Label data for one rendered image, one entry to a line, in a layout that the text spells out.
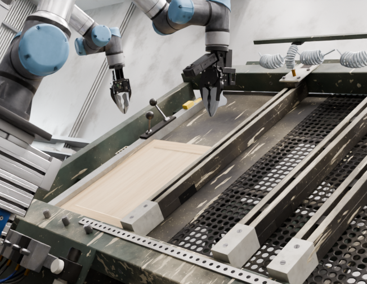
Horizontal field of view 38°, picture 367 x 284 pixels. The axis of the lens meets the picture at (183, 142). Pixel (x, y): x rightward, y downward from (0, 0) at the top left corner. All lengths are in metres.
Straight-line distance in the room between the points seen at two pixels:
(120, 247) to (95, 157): 0.90
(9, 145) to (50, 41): 0.30
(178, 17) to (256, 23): 5.52
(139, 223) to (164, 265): 0.26
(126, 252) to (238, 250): 0.37
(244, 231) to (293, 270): 0.22
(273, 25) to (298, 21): 0.37
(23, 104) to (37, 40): 0.20
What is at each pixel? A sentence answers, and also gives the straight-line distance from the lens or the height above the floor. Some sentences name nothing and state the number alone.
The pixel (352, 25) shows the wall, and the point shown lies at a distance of 6.16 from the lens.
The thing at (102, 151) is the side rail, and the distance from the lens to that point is 2.53.
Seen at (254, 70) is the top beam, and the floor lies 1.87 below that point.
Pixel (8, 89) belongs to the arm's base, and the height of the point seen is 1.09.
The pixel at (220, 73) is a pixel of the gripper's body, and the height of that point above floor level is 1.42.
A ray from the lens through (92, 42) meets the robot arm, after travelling 2.11.
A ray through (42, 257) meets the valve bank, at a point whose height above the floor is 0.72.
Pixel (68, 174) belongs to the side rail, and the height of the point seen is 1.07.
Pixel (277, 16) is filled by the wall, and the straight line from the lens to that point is 6.93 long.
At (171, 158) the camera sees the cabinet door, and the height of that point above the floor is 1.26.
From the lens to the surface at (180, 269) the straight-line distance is 1.50.
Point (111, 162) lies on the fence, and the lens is 2.29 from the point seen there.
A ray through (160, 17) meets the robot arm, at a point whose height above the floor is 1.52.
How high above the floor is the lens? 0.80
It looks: 14 degrees up
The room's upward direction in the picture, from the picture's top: 22 degrees clockwise
